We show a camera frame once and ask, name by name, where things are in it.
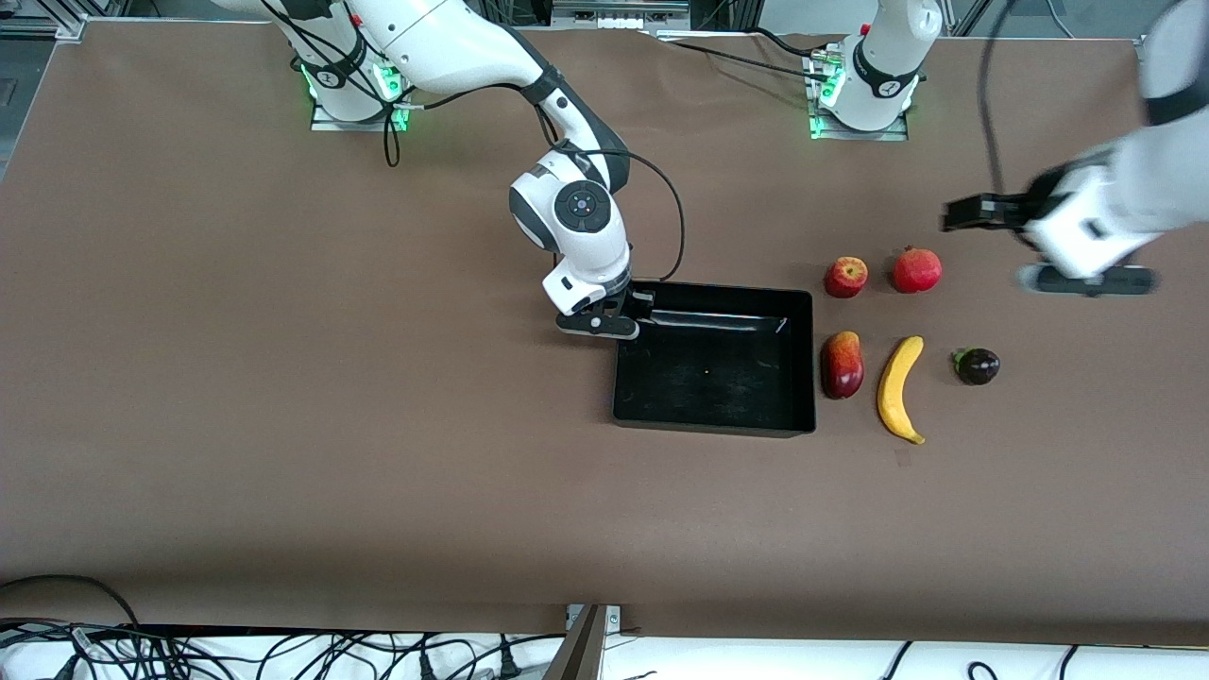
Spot yellow banana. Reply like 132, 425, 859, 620
877, 335, 927, 445

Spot white power strip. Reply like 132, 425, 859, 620
551, 0, 690, 31

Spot brown table cover sheet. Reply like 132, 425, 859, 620
0, 19, 1209, 648

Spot black rectangular plastic tray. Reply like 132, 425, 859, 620
612, 280, 817, 438

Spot red orange mango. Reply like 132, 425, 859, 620
820, 331, 865, 400

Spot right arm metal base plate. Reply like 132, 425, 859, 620
310, 57, 409, 131

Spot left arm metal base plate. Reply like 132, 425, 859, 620
808, 47, 910, 143

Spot red yellow apple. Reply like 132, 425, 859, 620
824, 256, 869, 299

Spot aluminium bracket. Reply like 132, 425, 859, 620
543, 603, 624, 680

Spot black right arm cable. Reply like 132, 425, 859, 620
381, 80, 686, 284

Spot red pomegranate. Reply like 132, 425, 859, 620
891, 246, 944, 294

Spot aluminium table frame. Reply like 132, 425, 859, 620
0, 14, 88, 41

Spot black cable on table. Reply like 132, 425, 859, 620
661, 28, 832, 81

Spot tangled black cables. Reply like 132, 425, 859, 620
0, 619, 568, 680

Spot dark purple eggplant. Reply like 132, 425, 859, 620
952, 347, 1001, 386

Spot black arched cable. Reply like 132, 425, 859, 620
0, 574, 143, 629

